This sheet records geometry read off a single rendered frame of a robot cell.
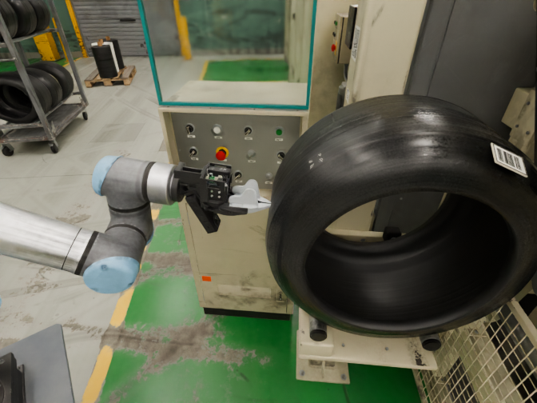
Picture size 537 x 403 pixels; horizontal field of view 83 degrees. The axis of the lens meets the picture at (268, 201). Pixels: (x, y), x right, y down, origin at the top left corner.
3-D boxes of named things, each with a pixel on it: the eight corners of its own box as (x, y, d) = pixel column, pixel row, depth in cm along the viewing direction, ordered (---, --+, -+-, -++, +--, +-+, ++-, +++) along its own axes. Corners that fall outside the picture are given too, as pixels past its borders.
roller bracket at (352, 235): (296, 247, 111) (297, 226, 105) (408, 253, 108) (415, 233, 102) (296, 253, 108) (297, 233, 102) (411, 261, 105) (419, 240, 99)
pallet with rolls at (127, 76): (99, 73, 690) (87, 35, 646) (136, 71, 705) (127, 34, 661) (86, 87, 594) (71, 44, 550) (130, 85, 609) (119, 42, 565)
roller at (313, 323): (323, 244, 105) (312, 249, 107) (316, 236, 104) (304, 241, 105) (330, 339, 77) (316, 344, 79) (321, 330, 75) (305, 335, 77)
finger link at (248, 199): (272, 195, 62) (228, 189, 62) (269, 217, 65) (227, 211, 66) (273, 187, 65) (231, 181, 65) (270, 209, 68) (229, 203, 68)
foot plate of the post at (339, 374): (296, 330, 175) (296, 326, 173) (344, 334, 173) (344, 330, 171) (296, 379, 154) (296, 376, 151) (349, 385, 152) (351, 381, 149)
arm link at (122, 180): (114, 184, 74) (107, 145, 68) (165, 191, 74) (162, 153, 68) (92, 205, 66) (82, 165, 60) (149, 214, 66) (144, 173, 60)
